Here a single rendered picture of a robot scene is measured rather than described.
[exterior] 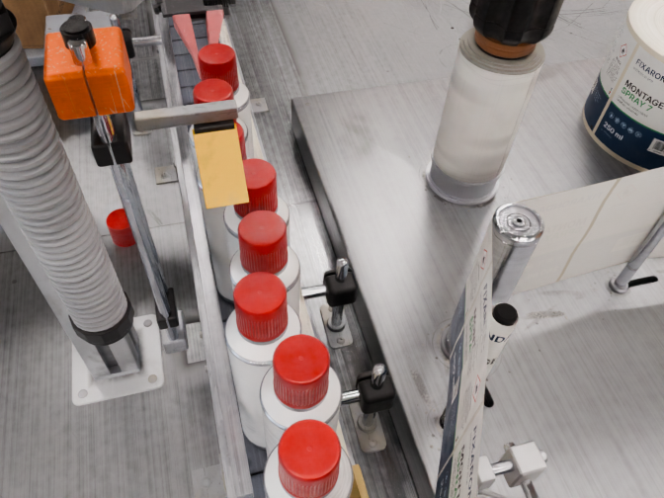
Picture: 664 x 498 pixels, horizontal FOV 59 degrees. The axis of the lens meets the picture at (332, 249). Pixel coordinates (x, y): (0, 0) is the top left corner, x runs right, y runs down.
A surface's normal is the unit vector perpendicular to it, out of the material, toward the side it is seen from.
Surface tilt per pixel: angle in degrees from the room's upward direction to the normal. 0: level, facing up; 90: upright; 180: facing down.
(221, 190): 49
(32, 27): 90
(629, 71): 90
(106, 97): 90
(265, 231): 3
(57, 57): 0
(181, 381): 0
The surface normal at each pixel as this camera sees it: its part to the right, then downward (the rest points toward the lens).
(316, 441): 0.01, -0.59
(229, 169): 0.22, 0.17
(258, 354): 0.01, 0.06
